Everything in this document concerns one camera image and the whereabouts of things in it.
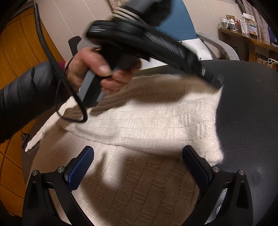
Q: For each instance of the floral curtain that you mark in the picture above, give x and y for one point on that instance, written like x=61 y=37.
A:
x=262 y=26

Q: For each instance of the person's left hand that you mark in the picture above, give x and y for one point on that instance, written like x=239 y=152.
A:
x=91 y=63

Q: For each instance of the small black clip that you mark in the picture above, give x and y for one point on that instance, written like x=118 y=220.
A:
x=24 y=140

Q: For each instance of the grey yellow blue sofa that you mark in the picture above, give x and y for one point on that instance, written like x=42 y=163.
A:
x=182 y=24

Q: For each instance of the brown paper bag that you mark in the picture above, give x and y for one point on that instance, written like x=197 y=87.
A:
x=260 y=60

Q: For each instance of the wooden desk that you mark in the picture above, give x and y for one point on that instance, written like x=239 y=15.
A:
x=260 y=43

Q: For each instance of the white carton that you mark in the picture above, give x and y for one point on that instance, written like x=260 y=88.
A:
x=243 y=27

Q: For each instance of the cream knit sweater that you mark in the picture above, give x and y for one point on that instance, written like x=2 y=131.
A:
x=152 y=121

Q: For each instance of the dark lidded jar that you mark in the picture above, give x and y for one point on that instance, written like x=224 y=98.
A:
x=223 y=23
x=232 y=26

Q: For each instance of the white deer print pillow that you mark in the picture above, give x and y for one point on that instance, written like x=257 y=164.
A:
x=195 y=50

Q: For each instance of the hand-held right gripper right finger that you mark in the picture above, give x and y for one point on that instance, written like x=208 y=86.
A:
x=195 y=169

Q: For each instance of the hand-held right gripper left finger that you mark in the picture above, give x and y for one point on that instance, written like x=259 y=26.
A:
x=81 y=171

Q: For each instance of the stack of papers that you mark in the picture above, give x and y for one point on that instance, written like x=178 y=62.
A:
x=249 y=17

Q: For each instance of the small picture frame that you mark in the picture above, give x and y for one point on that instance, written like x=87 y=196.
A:
x=229 y=17

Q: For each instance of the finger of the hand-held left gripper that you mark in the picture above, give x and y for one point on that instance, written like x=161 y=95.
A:
x=195 y=63

